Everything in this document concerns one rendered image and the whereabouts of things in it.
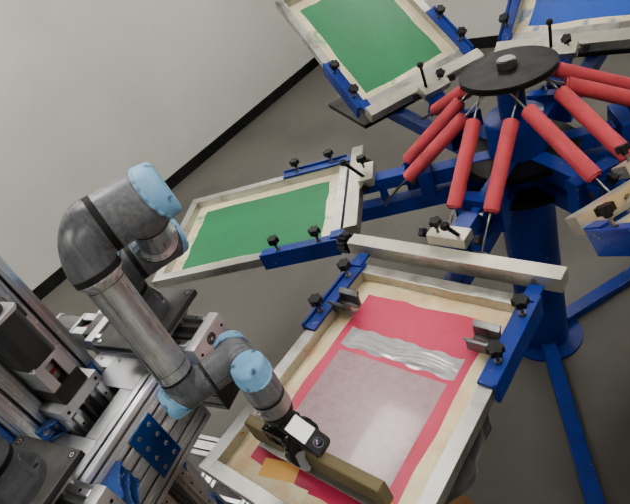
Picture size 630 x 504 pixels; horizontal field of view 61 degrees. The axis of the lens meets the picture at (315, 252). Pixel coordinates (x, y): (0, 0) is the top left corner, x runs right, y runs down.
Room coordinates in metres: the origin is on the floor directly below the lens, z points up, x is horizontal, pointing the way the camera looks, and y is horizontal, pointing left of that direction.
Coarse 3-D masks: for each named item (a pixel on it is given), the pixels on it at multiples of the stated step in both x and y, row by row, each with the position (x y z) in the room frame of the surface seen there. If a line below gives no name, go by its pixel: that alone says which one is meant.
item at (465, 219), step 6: (462, 216) 1.32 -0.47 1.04; (468, 216) 1.31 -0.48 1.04; (474, 216) 1.29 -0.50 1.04; (456, 222) 1.30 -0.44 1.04; (462, 222) 1.29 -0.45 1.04; (468, 222) 1.28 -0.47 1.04; (474, 222) 1.28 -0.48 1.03; (480, 222) 1.30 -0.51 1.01; (474, 228) 1.27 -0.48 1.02; (474, 234) 1.27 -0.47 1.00; (438, 246) 1.24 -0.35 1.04; (444, 246) 1.22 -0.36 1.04
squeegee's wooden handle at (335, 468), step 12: (252, 420) 0.91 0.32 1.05; (252, 432) 0.90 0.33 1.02; (312, 456) 0.74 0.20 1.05; (324, 456) 0.73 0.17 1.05; (324, 468) 0.71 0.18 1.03; (336, 468) 0.69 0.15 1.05; (348, 468) 0.67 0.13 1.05; (336, 480) 0.70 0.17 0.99; (348, 480) 0.66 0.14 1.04; (360, 480) 0.64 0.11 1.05; (372, 480) 0.63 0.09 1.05; (360, 492) 0.65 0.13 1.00; (372, 492) 0.61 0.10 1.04; (384, 492) 0.61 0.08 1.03
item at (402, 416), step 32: (448, 320) 1.03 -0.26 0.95; (480, 320) 0.98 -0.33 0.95; (448, 352) 0.93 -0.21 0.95; (384, 384) 0.92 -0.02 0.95; (416, 384) 0.88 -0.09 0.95; (448, 384) 0.84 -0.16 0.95; (384, 416) 0.83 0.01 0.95; (416, 416) 0.79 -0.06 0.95; (352, 448) 0.78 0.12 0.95; (384, 448) 0.75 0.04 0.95; (416, 448) 0.71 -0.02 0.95; (384, 480) 0.68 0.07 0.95
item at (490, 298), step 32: (352, 288) 1.30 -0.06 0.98; (416, 288) 1.19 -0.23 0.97; (448, 288) 1.11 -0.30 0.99; (480, 288) 1.05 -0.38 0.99; (288, 352) 1.14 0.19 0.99; (256, 416) 0.99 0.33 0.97; (480, 416) 0.70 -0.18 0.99; (224, 448) 0.92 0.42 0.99; (448, 448) 0.66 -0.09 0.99; (224, 480) 0.83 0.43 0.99; (448, 480) 0.60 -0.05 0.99
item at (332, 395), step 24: (360, 312) 1.21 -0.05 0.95; (384, 312) 1.16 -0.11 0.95; (408, 312) 1.12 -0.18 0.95; (336, 360) 1.07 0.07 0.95; (360, 360) 1.03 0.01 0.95; (384, 360) 0.99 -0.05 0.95; (312, 384) 1.02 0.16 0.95; (336, 384) 0.99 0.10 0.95; (360, 384) 0.95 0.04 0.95; (312, 408) 0.95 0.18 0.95; (336, 408) 0.91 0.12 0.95; (360, 408) 0.88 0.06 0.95; (336, 432) 0.85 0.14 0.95; (264, 456) 0.87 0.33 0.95; (312, 480) 0.75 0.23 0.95
